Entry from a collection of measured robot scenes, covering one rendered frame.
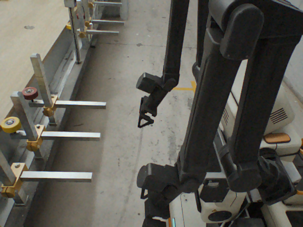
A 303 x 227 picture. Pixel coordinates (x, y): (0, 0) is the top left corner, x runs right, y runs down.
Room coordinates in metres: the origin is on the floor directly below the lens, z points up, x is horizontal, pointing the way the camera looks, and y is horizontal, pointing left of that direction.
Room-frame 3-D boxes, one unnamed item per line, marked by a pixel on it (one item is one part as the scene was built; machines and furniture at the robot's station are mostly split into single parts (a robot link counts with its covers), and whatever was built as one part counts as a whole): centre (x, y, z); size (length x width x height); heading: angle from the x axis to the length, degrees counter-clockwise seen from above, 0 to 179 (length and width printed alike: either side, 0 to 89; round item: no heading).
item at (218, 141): (0.58, -0.24, 0.99); 0.28 x 0.16 x 0.22; 6
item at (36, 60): (0.96, 0.58, 0.92); 0.04 x 0.04 x 0.48; 6
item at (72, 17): (1.69, 0.66, 0.93); 0.05 x 0.05 x 0.45; 6
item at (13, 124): (0.74, 0.67, 0.85); 0.08 x 0.08 x 0.11
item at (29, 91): (0.99, 0.69, 0.85); 0.08 x 0.08 x 0.11
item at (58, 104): (1.01, 0.50, 0.82); 0.43 x 0.03 x 0.04; 96
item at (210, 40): (0.35, -0.10, 1.40); 0.11 x 0.06 x 0.43; 6
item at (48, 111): (0.98, 0.59, 0.82); 0.14 x 0.06 x 0.05; 6
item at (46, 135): (0.76, 0.47, 0.82); 0.43 x 0.03 x 0.04; 96
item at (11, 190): (0.48, 0.53, 0.84); 0.14 x 0.06 x 0.05; 6
